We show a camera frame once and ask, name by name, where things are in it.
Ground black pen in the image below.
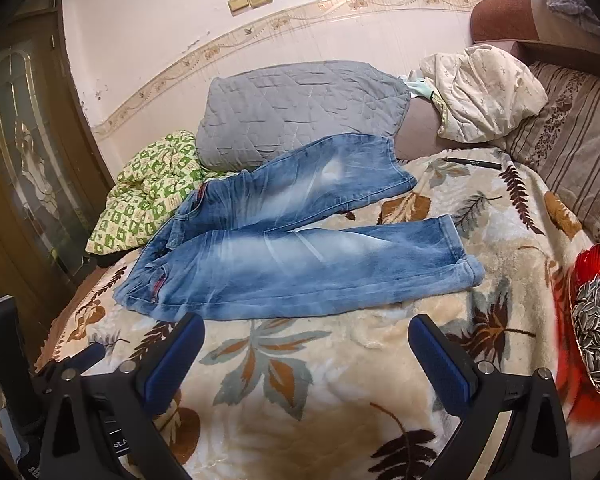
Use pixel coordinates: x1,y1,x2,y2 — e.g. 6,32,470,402
442,157,502,170

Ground blue denim jeans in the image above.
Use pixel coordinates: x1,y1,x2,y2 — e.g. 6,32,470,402
114,133,484,322

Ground brown striped cushion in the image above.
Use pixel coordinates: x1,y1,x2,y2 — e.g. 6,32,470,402
494,62,600,243

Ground beige wall switch plate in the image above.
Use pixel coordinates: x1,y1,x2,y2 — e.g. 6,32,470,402
227,0,273,14

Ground brown sofa headboard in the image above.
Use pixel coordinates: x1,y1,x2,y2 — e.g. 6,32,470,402
469,0,600,77

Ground grey quilted pillow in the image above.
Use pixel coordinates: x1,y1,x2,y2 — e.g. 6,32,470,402
196,61,411,171

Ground wooden door with glass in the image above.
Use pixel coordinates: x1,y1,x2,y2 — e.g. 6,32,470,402
0,0,112,358

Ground leaf print plush blanket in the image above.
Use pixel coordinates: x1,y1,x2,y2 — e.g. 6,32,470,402
34,146,600,480

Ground red bowl of sunflower seeds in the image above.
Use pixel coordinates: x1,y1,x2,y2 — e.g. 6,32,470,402
570,244,600,396

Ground green white patterned blanket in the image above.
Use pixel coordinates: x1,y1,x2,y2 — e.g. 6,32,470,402
85,130,228,256

